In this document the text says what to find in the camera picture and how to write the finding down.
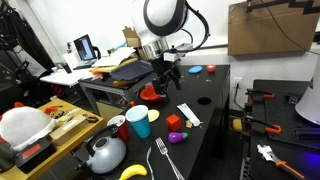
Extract small red mug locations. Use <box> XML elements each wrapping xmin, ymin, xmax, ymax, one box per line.
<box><xmin>205</xmin><ymin>64</ymin><xmax>217</xmax><ymax>74</ymax></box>

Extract red bowl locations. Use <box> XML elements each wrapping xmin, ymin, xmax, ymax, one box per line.
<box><xmin>139</xmin><ymin>85</ymin><xmax>165</xmax><ymax>102</ymax></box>

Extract yellow sponge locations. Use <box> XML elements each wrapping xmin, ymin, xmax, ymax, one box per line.
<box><xmin>232</xmin><ymin>118</ymin><xmax>244</xmax><ymax>133</ymax></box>

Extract white cloth mound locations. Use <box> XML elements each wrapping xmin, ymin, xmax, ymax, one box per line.
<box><xmin>0</xmin><ymin>105</ymin><xmax>58</xmax><ymax>152</ymax></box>

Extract black clamp orange handle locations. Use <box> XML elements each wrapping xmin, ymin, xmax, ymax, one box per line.
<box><xmin>245</xmin><ymin>88</ymin><xmax>276</xmax><ymax>104</ymax></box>
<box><xmin>244</xmin><ymin>114</ymin><xmax>283</xmax><ymax>135</ymax></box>

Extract yellow wooden table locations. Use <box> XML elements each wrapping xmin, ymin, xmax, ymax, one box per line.
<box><xmin>0</xmin><ymin>98</ymin><xmax>107</xmax><ymax>180</ymax></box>

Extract black hanging clothes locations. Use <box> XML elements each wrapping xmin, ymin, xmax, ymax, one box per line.
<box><xmin>0</xmin><ymin>0</ymin><xmax>56</xmax><ymax>101</ymax></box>

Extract white desk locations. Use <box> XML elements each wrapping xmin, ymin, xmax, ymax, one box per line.
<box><xmin>39</xmin><ymin>68</ymin><xmax>93</xmax><ymax>88</ymax></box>

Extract wrench with orange handle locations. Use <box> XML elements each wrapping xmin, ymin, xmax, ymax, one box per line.
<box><xmin>256</xmin><ymin>143</ymin><xmax>306</xmax><ymax>180</ymax></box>

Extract purple toy eggplant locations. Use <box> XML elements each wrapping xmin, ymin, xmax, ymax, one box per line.
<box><xmin>167</xmin><ymin>131</ymin><xmax>189</xmax><ymax>145</ymax></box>

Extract thin black cable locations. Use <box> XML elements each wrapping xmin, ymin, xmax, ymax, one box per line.
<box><xmin>259</xmin><ymin>0</ymin><xmax>320</xmax><ymax>56</ymax></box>

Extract black arm hose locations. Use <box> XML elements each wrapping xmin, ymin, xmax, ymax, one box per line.
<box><xmin>179</xmin><ymin>0</ymin><xmax>212</xmax><ymax>54</ymax></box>

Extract white paper stack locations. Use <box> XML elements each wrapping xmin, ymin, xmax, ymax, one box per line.
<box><xmin>91</xmin><ymin>46</ymin><xmax>137</xmax><ymax>68</ymax></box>

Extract white lamp shade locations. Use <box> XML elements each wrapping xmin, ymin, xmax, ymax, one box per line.
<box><xmin>294</xmin><ymin>56</ymin><xmax>320</xmax><ymax>126</ymax></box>

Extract open cardboard box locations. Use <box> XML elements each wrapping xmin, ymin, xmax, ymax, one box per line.
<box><xmin>122</xmin><ymin>26</ymin><xmax>143</xmax><ymax>48</ymax></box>

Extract dark blue folder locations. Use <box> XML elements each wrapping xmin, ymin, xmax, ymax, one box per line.
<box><xmin>109</xmin><ymin>59</ymin><xmax>156</xmax><ymax>83</ymax></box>

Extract pale yellow disc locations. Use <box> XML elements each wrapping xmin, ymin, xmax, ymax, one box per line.
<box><xmin>147</xmin><ymin>109</ymin><xmax>161</xmax><ymax>123</ymax></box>

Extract silver fork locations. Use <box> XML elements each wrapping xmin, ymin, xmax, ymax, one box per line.
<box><xmin>155</xmin><ymin>137</ymin><xmax>185</xmax><ymax>180</ymax></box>

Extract yellow toy banana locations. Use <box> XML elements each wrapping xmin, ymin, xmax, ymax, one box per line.
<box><xmin>118</xmin><ymin>164</ymin><xmax>148</xmax><ymax>180</ymax></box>

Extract yellow flat board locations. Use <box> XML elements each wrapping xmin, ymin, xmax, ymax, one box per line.
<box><xmin>89</xmin><ymin>57</ymin><xmax>139</xmax><ymax>74</ymax></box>

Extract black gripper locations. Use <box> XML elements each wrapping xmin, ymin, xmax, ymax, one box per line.
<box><xmin>150</xmin><ymin>57</ymin><xmax>183</xmax><ymax>104</ymax></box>

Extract red plastic cup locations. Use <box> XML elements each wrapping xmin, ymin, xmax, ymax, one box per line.
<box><xmin>106</xmin><ymin>114</ymin><xmax>130</xmax><ymax>143</ymax></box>

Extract white wall outlet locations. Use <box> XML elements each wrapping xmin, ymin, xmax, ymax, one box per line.
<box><xmin>233</xmin><ymin>76</ymin><xmax>243</xmax><ymax>89</ymax></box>

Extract black scale red display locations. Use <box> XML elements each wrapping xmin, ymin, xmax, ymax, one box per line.
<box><xmin>14</xmin><ymin>137</ymin><xmax>58</xmax><ymax>175</ymax></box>

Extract flat cardboard box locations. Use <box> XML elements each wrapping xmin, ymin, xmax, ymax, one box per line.
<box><xmin>49</xmin><ymin>114</ymin><xmax>90</xmax><ymax>141</ymax></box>

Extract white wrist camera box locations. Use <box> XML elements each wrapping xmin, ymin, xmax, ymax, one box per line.
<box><xmin>163</xmin><ymin>42</ymin><xmax>194</xmax><ymax>63</ymax></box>

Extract grey kettle black handle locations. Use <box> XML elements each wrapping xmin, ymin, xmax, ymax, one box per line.
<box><xmin>74</xmin><ymin>124</ymin><xmax>128</xmax><ymax>175</ymax></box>

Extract silver spoon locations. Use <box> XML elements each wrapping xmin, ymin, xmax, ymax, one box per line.
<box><xmin>145</xmin><ymin>146</ymin><xmax>156</xmax><ymax>180</ymax></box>

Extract black workbench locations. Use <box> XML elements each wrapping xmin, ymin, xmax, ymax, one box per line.
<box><xmin>248</xmin><ymin>79</ymin><xmax>320</xmax><ymax>180</ymax></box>

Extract blue plastic cup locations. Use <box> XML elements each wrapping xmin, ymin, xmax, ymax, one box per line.
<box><xmin>124</xmin><ymin>104</ymin><xmax>152</xmax><ymax>139</ymax></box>

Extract blue plate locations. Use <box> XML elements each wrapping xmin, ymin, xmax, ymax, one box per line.
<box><xmin>188</xmin><ymin>65</ymin><xmax>204</xmax><ymax>75</ymax></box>

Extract red cube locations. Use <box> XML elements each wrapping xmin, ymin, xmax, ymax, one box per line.
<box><xmin>165</xmin><ymin>113</ymin><xmax>183</xmax><ymax>132</ymax></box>

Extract white tube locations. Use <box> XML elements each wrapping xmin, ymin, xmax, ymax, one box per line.
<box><xmin>176</xmin><ymin>102</ymin><xmax>202</xmax><ymax>128</ymax></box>

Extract open black laptop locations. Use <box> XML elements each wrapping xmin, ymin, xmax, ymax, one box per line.
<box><xmin>72</xmin><ymin>33</ymin><xmax>98</xmax><ymax>70</ymax></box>

